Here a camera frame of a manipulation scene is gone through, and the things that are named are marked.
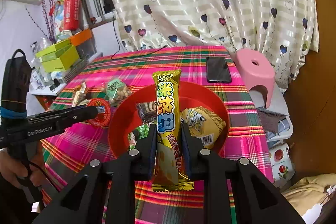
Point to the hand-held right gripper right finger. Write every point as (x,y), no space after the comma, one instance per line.
(185,155)

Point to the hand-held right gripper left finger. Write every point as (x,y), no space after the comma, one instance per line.
(152,155)

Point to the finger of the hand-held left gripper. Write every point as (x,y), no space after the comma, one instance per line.
(65,116)

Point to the green snack packet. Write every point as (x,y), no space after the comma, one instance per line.
(139,132)

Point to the red lid jelly cup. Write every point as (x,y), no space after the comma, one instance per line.
(98,119)

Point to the yellow snack packet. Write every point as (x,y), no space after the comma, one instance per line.
(204,124)

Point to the black cookie packet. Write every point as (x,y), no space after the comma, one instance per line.
(147,108)

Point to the mint green peanut packet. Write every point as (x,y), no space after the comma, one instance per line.
(115,90)

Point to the round red plastic basket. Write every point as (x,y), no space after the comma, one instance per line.
(199,98)

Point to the gold cheese print snack bar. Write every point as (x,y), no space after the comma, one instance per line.
(168,98)

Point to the person's left hand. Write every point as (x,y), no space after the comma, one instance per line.
(13,169)

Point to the tan striped snack packet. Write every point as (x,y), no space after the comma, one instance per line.
(78,95)

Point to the white side table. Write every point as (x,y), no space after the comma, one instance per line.
(44,94)

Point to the black white patterned box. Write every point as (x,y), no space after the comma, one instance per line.
(76,67)

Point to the deep lime green box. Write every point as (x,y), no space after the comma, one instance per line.
(61,61)

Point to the flat lime green box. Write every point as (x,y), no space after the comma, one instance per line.
(52,49)

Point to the clear plastic storage box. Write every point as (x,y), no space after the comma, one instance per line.
(88,49)

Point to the orange box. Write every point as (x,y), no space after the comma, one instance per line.
(82,37)

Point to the small mint white box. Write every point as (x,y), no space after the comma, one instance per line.
(64,35)

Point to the pink plaid tablecloth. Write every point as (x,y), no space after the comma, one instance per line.
(170,66)

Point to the black smartphone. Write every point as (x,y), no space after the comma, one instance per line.
(218,69)

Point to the grey checked cloth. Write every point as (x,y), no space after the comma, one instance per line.
(273,124)

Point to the fruit print container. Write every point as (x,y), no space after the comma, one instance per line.
(279,163)

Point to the purple dried flower branches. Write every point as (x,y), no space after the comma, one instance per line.
(48,19)

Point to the colourful printed box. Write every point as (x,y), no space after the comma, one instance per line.
(58,16)

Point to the red gift bag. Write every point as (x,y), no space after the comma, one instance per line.
(72,11)

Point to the pink plastic stool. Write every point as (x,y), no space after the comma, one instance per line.
(258,69)

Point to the beige cloth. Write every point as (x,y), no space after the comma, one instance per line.
(309,192)

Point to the wooden wardrobe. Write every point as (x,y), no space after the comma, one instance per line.
(315,108)

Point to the heart print curtain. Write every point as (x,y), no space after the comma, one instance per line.
(210,3)

